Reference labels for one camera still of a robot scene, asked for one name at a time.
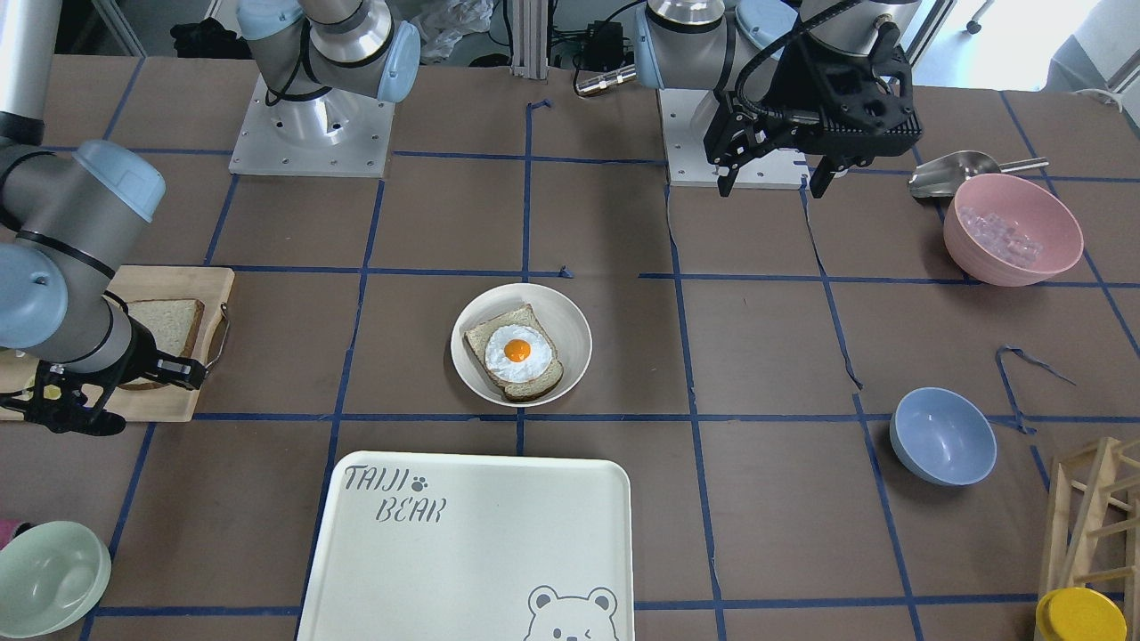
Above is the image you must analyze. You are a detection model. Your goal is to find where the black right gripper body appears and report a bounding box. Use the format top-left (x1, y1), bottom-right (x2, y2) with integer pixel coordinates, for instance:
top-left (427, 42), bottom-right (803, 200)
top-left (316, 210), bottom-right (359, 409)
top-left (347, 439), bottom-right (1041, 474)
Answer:
top-left (1, 295), bottom-right (143, 422)

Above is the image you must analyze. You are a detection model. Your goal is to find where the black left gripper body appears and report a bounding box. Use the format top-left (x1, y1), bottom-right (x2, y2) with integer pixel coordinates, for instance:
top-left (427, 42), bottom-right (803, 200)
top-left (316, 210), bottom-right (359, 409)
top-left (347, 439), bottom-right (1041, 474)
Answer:
top-left (705, 36), bottom-right (921, 169)

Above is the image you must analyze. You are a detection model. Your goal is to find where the plain bread slice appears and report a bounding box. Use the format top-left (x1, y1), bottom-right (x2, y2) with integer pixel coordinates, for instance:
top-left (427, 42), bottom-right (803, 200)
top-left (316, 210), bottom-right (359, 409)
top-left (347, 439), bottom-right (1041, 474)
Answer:
top-left (119, 297), bottom-right (204, 391)

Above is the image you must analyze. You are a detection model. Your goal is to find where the white round plate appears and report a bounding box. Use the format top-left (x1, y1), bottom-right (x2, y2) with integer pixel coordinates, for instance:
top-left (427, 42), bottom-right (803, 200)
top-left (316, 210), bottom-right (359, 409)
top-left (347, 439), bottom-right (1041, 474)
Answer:
top-left (451, 283), bottom-right (593, 407)

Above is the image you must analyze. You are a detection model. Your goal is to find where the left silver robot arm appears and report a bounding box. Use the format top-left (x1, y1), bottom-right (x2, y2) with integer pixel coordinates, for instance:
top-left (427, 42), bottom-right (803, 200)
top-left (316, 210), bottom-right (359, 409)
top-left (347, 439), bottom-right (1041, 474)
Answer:
top-left (635, 1), bottom-right (923, 198)

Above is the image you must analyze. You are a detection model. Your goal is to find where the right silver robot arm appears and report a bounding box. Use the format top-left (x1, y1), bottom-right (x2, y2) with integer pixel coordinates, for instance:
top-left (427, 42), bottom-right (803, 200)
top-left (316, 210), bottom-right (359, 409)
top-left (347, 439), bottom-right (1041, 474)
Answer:
top-left (3, 1), bottom-right (422, 435)

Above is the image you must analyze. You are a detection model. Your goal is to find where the wooden cutting board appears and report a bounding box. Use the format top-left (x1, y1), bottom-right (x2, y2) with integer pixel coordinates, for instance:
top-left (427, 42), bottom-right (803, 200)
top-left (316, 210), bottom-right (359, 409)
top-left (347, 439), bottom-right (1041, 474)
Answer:
top-left (3, 252), bottom-right (233, 435)

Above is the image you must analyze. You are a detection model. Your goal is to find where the metal scoop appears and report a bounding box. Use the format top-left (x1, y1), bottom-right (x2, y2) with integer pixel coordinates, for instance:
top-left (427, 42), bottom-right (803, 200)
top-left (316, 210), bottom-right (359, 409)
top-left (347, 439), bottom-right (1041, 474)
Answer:
top-left (907, 151), bottom-right (1050, 198)

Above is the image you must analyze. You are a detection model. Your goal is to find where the pink cloth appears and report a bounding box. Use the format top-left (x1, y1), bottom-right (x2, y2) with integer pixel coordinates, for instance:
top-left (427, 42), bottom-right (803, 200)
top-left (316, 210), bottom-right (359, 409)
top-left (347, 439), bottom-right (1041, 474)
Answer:
top-left (0, 519), bottom-right (34, 550)

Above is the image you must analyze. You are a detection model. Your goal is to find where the light green bowl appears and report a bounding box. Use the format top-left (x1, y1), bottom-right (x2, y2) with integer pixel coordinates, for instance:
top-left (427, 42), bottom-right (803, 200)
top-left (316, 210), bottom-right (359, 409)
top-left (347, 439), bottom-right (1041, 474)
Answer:
top-left (1, 521), bottom-right (111, 638)

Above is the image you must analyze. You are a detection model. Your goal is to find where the pink bowl with ice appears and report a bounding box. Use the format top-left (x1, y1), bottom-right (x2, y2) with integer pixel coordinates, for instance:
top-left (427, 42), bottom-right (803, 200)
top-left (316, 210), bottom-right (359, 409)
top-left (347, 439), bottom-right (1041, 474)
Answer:
top-left (943, 175), bottom-right (1086, 287)

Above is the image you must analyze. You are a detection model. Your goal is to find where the toast with fried egg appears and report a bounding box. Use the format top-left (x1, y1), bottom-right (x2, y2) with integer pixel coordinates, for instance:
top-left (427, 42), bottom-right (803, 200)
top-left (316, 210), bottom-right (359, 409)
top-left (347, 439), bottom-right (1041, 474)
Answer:
top-left (463, 305), bottom-right (565, 401)

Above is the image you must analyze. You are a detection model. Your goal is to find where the cream bear tray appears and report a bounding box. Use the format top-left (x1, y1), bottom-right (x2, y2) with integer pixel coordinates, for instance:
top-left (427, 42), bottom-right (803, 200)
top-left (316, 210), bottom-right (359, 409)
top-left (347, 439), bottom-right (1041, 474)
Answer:
top-left (298, 451), bottom-right (636, 640)

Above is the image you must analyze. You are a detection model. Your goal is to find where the blue bowl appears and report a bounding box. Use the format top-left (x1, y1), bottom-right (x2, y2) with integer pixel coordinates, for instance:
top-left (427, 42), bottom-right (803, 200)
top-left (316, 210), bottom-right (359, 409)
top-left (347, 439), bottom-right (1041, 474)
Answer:
top-left (889, 386), bottom-right (998, 487)

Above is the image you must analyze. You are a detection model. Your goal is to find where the wooden cup rack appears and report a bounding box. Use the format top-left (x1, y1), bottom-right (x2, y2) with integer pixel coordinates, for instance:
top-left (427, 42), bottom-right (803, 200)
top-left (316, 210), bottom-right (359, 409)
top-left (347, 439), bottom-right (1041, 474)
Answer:
top-left (1039, 437), bottom-right (1139, 625)

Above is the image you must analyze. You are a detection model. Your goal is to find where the yellow mug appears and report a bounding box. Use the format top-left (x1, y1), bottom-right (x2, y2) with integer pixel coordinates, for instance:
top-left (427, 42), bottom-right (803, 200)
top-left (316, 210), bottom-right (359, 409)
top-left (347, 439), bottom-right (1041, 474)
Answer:
top-left (1035, 587), bottom-right (1127, 640)

